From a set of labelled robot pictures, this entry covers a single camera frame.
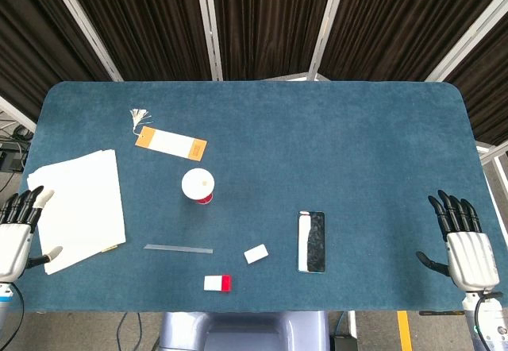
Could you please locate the black equipment with cables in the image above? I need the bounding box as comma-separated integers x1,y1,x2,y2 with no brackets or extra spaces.
0,124,35,174

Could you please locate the stack of white paper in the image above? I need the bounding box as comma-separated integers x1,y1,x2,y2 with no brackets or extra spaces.
26,148,127,276

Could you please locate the white and red block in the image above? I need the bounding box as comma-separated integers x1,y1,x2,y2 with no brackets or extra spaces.
203,274,232,293

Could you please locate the dark brown curtain panel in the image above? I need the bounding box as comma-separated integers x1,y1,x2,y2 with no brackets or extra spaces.
63,0,214,82
317,0,508,82
210,0,338,81
444,17,508,145
0,0,114,122

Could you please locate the grey robot torso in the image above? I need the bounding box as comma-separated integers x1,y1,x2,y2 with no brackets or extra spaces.
157,310,330,351

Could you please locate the black box on floor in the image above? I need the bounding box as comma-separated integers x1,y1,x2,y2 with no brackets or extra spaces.
332,335,360,351

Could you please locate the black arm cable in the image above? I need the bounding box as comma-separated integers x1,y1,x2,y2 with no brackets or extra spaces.
10,283,25,351
473,291,504,351

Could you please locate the red paper cup white lid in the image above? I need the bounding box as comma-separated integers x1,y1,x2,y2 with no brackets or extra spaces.
181,168,216,206

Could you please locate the black smartphone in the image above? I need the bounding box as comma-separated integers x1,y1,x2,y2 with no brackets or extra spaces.
297,210,326,274

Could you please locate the blue-grey carpeted table surface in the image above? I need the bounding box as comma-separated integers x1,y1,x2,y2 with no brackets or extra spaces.
2,80,508,314

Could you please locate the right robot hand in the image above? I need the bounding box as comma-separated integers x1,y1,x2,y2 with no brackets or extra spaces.
415,190,501,291

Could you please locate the orange white bookmark with tassel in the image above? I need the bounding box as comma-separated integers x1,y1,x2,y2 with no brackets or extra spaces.
129,107,209,160

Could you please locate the small white box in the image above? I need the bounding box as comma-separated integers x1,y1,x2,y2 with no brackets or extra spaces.
243,243,269,265

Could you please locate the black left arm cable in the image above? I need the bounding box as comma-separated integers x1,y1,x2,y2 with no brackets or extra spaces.
10,283,25,351

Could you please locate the transparent plastic straw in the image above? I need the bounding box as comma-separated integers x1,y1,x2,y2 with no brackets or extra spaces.
143,244,214,255

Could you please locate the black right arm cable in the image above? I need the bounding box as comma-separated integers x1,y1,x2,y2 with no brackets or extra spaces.
473,291,504,351

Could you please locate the yellow floor tape strip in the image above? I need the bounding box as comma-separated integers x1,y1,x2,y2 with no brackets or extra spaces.
397,310,414,351

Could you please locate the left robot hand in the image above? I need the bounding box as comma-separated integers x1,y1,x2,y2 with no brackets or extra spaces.
0,185,64,284

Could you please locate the white partition frame post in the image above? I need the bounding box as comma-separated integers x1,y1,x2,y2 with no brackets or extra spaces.
193,0,224,81
307,0,352,82
423,0,508,83
43,0,124,82

